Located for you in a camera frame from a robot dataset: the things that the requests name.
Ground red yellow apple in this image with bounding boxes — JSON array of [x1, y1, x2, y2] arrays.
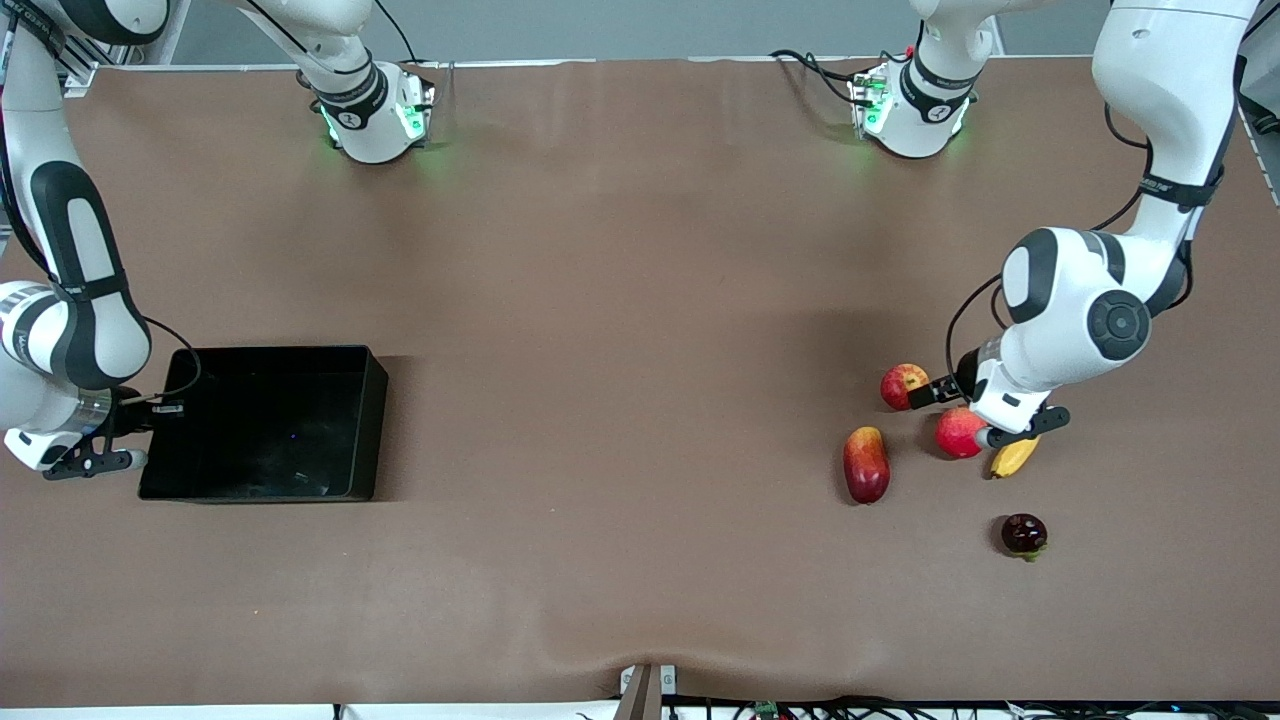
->
[[880, 363, 932, 412]]

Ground yellow banana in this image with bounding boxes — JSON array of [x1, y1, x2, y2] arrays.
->
[[990, 435, 1041, 480]]

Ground black plastic box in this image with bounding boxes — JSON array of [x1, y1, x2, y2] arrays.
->
[[138, 345, 390, 504]]

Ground red pomegranate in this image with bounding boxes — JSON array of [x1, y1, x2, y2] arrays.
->
[[935, 405, 990, 460]]

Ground red yellow mango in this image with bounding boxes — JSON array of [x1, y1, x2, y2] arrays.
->
[[842, 426, 892, 505]]

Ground dark purple mangosteen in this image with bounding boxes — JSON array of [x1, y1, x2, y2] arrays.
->
[[1001, 513, 1049, 562]]

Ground brown table cover sheet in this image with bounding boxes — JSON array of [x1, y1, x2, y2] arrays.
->
[[0, 55, 1280, 709]]

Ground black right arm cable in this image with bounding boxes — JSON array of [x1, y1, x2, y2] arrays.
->
[[0, 15, 201, 403]]

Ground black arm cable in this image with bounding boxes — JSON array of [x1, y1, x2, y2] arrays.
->
[[0, 15, 201, 403], [944, 100, 1156, 381]]

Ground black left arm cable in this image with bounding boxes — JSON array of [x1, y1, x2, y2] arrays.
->
[[944, 100, 1156, 381]]

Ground aluminium frame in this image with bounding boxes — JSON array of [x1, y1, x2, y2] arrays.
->
[[0, 0, 191, 96]]

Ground black base power cables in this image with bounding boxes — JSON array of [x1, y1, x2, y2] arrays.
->
[[770, 48, 863, 106]]

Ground metal table edge bracket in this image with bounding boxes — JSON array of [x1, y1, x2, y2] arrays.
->
[[617, 663, 679, 720]]

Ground black base cable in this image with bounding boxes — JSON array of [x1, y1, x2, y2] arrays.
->
[[375, 0, 421, 66]]

